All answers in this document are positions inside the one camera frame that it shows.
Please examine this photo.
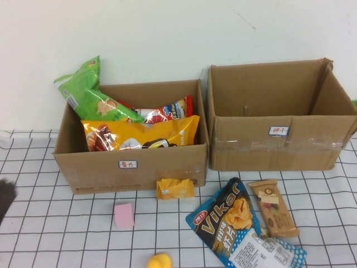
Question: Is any red white snack bag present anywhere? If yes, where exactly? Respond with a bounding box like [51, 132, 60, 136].
[118, 95, 194, 125]

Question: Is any small yellow snack packet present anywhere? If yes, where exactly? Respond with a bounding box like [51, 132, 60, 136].
[156, 178, 196, 200]

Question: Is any large yellow chip bag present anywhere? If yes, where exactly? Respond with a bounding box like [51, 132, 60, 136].
[80, 114, 200, 152]

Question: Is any small cardboard box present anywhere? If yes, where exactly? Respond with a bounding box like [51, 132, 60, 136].
[52, 79, 209, 195]

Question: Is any pink block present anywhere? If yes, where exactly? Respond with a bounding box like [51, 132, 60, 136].
[113, 203, 135, 229]

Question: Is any green chip bag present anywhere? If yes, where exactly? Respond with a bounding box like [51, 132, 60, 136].
[54, 55, 146, 123]

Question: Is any blue Vikar chip bag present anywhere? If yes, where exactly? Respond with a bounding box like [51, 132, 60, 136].
[185, 177, 307, 268]

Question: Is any yellow rubber duck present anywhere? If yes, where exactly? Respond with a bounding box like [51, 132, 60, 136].
[147, 253, 172, 268]

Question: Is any large cardboard box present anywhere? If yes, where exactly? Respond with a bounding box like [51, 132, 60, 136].
[206, 58, 357, 171]

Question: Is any brown biscuit bar packet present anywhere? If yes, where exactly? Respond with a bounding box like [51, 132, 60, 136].
[248, 178, 301, 238]

